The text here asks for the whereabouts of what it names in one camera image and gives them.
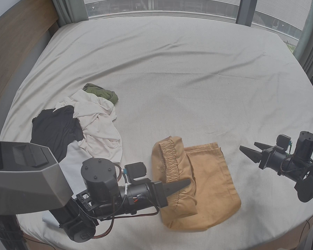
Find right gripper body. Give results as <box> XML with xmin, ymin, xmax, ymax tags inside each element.
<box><xmin>260</xmin><ymin>148</ymin><xmax>290</xmax><ymax>173</ymax></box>

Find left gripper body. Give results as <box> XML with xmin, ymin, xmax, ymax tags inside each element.
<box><xmin>125</xmin><ymin>181</ymin><xmax>169</xmax><ymax>209</ymax></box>

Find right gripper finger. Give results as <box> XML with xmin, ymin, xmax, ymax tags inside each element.
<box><xmin>239</xmin><ymin>145</ymin><xmax>263</xmax><ymax>164</ymax></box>
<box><xmin>254</xmin><ymin>142</ymin><xmax>274</xmax><ymax>152</ymax></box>

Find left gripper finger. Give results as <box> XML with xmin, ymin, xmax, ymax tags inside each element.
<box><xmin>164</xmin><ymin>179</ymin><xmax>192</xmax><ymax>196</ymax></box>

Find tan shorts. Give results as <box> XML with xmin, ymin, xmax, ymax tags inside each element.
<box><xmin>152</xmin><ymin>136</ymin><xmax>242</xmax><ymax>231</ymax></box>

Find bed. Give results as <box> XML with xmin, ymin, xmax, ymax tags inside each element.
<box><xmin>0</xmin><ymin>0</ymin><xmax>313</xmax><ymax>250</ymax></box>

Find pale grey garment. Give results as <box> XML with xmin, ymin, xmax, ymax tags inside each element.
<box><xmin>42</xmin><ymin>141</ymin><xmax>94</xmax><ymax>227</ymax></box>

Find cream white garment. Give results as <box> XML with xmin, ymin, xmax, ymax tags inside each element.
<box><xmin>53</xmin><ymin>89</ymin><xmax>123</xmax><ymax>164</ymax></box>

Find black garment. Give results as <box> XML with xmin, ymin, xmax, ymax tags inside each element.
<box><xmin>30</xmin><ymin>106</ymin><xmax>84</xmax><ymax>164</ymax></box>

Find olive green garment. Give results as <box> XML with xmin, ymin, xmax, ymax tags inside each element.
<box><xmin>83</xmin><ymin>83</ymin><xmax>119</xmax><ymax>105</ymax></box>

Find grey-green curtain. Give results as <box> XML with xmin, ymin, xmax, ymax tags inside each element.
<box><xmin>293</xmin><ymin>0</ymin><xmax>313</xmax><ymax>75</ymax></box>
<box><xmin>38</xmin><ymin>0</ymin><xmax>90</xmax><ymax>27</ymax></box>

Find window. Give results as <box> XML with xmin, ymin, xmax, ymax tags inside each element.
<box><xmin>78</xmin><ymin>0</ymin><xmax>313</xmax><ymax>46</ymax></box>

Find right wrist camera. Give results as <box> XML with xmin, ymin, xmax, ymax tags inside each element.
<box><xmin>276</xmin><ymin>134</ymin><xmax>293</xmax><ymax>153</ymax></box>

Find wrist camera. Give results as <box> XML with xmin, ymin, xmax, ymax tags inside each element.
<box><xmin>124</xmin><ymin>161</ymin><xmax>147</xmax><ymax>184</ymax></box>
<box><xmin>276</xmin><ymin>134</ymin><xmax>293</xmax><ymax>153</ymax></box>

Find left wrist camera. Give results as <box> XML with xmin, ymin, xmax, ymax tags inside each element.
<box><xmin>124</xmin><ymin>161</ymin><xmax>147</xmax><ymax>184</ymax></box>

